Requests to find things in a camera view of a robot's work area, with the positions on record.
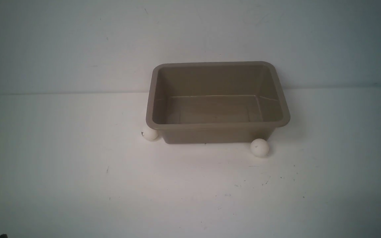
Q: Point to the white table-tennis ball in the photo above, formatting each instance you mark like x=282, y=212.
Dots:
x=149, y=133
x=259, y=148

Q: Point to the tan plastic bin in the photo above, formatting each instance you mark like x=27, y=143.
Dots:
x=216, y=102

